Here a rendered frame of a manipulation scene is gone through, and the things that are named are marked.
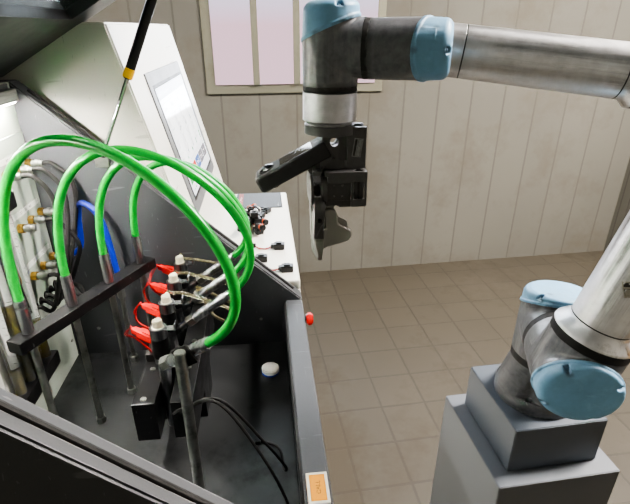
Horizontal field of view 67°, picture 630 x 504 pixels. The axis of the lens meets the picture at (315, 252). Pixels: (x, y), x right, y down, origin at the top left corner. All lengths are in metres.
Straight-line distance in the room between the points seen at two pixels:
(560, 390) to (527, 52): 0.48
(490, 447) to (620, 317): 0.42
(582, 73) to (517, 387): 0.54
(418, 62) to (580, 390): 0.50
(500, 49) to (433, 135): 2.48
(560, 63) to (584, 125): 2.98
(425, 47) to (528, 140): 2.94
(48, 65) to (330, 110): 0.63
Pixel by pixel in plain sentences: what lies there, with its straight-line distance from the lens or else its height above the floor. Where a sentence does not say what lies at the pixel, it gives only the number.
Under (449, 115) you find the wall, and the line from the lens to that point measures 3.24.
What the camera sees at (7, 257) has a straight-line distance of 0.83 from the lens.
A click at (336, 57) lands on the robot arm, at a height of 1.51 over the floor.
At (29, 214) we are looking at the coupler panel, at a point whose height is 1.21.
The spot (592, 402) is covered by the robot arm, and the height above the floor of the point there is 1.06.
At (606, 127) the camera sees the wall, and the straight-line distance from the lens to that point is 3.86.
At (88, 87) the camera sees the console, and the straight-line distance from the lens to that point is 1.09.
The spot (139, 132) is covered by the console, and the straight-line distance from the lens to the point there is 1.08.
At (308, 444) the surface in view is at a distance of 0.80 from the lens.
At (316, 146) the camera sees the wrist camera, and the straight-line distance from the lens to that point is 0.68.
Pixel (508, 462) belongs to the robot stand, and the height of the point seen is 0.82.
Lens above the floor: 1.54
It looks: 25 degrees down
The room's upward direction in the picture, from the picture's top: straight up
